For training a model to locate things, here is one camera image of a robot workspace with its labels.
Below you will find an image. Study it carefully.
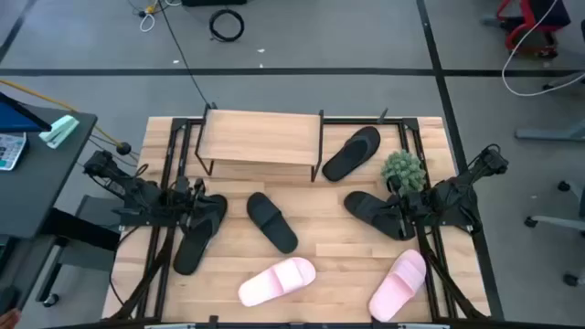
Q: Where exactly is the person's hand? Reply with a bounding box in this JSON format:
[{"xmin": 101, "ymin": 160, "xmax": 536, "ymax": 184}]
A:
[{"xmin": 0, "ymin": 308, "xmax": 22, "ymax": 329}]

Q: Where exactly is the office chair base with casters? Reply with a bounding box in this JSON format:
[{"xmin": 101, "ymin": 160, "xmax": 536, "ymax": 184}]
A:
[{"xmin": 524, "ymin": 179, "xmax": 585, "ymax": 288}]

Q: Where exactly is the green plant in patterned pot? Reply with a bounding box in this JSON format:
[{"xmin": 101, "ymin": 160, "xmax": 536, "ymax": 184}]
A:
[{"xmin": 380, "ymin": 149, "xmax": 428, "ymax": 196}]

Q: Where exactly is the white cable with yellow plug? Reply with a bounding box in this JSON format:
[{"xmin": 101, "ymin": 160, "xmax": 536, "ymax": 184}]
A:
[{"xmin": 138, "ymin": 0, "xmax": 182, "ymax": 34}]

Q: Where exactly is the white calculator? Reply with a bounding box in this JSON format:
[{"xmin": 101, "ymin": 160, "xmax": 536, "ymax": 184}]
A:
[{"xmin": 0, "ymin": 132, "xmax": 29, "ymax": 172}]

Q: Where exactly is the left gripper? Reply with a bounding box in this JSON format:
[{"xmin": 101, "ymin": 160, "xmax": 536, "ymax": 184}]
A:
[{"xmin": 175, "ymin": 189, "xmax": 221, "ymax": 237}]

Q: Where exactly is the red and black chair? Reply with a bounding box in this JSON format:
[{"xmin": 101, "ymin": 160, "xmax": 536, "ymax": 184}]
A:
[{"xmin": 479, "ymin": 0, "xmax": 572, "ymax": 59}]

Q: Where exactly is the yellow cable with black end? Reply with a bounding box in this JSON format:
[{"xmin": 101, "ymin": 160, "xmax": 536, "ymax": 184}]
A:
[{"xmin": 0, "ymin": 78, "xmax": 133, "ymax": 156}]

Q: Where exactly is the long black floor cable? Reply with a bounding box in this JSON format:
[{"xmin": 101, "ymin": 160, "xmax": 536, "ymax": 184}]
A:
[{"xmin": 156, "ymin": 0, "xmax": 215, "ymax": 110}]

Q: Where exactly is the mint green stapler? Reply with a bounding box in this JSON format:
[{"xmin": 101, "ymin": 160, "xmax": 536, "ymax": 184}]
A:
[{"xmin": 38, "ymin": 114, "xmax": 80, "ymax": 150}]

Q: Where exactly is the black aluminium table frame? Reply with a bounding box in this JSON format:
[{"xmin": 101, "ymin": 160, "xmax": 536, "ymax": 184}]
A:
[{"xmin": 109, "ymin": 114, "xmax": 493, "ymax": 329}]

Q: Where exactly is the grey table base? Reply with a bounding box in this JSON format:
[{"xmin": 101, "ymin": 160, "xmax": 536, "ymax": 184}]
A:
[{"xmin": 515, "ymin": 70, "xmax": 585, "ymax": 143}]

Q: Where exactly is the long white floor cable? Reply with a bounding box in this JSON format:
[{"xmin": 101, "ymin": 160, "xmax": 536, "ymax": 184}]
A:
[{"xmin": 501, "ymin": 0, "xmax": 585, "ymax": 98}]

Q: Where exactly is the laptop with blue screen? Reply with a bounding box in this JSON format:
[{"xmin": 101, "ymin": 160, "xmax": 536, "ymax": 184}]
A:
[{"xmin": 0, "ymin": 90, "xmax": 53, "ymax": 134}]

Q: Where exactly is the black slide sandal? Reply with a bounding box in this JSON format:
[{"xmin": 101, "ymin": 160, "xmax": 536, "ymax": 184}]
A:
[
  {"xmin": 172, "ymin": 194, "xmax": 229, "ymax": 277},
  {"xmin": 246, "ymin": 191, "xmax": 300, "ymax": 255},
  {"xmin": 321, "ymin": 125, "xmax": 382, "ymax": 183},
  {"xmin": 343, "ymin": 190, "xmax": 417, "ymax": 242}
]

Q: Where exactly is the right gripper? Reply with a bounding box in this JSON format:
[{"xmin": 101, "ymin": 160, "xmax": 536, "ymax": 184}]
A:
[{"xmin": 396, "ymin": 189, "xmax": 429, "ymax": 240}]

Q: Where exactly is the grey desk foot with caster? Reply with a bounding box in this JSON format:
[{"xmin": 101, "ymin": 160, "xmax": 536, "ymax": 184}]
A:
[{"xmin": 35, "ymin": 194, "xmax": 122, "ymax": 308}]

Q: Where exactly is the coiled black cable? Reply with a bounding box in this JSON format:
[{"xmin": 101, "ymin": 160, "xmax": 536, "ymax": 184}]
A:
[{"xmin": 208, "ymin": 8, "xmax": 246, "ymax": 44}]

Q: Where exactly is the pink slide sandal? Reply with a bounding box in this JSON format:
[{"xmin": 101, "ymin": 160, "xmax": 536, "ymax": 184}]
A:
[
  {"xmin": 237, "ymin": 256, "xmax": 317, "ymax": 308},
  {"xmin": 367, "ymin": 249, "xmax": 428, "ymax": 324}
]

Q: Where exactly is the dark grey desk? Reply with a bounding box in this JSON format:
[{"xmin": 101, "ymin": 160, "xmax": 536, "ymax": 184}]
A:
[{"xmin": 0, "ymin": 107, "xmax": 99, "ymax": 239}]

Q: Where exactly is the wooden shelf with black frame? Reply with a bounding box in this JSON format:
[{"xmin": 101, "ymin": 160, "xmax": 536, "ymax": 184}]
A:
[{"xmin": 194, "ymin": 107, "xmax": 326, "ymax": 184}]

